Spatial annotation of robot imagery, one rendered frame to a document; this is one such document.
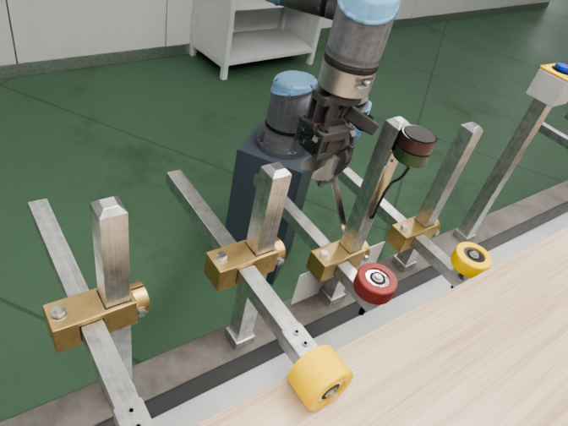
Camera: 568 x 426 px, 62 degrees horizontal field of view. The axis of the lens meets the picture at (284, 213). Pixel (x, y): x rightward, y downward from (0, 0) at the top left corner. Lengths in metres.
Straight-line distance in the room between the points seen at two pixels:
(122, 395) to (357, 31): 0.59
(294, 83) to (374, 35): 0.89
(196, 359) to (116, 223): 0.45
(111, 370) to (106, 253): 0.15
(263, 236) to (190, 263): 1.34
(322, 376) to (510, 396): 0.34
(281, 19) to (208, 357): 3.60
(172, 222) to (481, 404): 1.71
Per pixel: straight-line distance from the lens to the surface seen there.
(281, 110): 1.64
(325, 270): 0.98
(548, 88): 1.25
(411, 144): 0.81
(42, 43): 3.42
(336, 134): 0.83
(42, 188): 2.50
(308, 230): 1.05
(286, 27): 4.31
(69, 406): 0.96
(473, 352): 0.92
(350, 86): 0.79
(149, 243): 2.18
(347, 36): 0.77
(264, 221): 0.75
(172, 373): 0.98
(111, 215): 0.61
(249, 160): 1.72
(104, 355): 0.69
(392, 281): 0.94
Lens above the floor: 1.54
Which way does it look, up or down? 39 degrees down
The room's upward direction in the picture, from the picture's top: 14 degrees clockwise
